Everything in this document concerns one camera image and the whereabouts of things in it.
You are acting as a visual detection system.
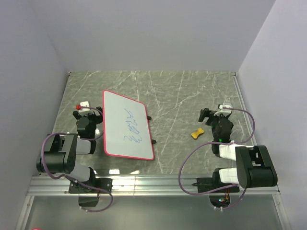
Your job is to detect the yellow bone shaped eraser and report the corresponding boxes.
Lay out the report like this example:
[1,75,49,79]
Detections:
[191,127,204,139]

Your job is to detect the pink framed whiteboard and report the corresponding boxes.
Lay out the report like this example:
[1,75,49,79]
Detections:
[102,90,154,161]

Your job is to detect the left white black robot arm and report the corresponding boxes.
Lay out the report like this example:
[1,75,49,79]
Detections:
[36,104,103,193]

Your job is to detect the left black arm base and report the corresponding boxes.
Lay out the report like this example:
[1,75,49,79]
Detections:
[68,178,113,194]

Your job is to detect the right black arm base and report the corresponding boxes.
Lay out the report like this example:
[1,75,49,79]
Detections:
[192,177,240,193]

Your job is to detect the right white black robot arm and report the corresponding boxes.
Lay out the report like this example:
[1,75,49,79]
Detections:
[198,105,278,192]

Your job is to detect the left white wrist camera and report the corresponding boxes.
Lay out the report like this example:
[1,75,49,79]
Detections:
[76,101,94,115]

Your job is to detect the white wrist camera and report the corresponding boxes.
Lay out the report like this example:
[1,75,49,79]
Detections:
[76,101,94,115]
[214,103,233,117]

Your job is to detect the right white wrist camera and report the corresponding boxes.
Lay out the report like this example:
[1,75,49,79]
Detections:
[214,103,233,117]

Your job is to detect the right side aluminium rail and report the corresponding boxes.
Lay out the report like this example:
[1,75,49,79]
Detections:
[231,72,253,135]

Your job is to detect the whiteboard wire stand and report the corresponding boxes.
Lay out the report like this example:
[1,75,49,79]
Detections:
[147,116,157,145]

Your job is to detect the aluminium mounting rail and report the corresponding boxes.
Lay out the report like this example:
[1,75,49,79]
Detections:
[26,174,281,196]

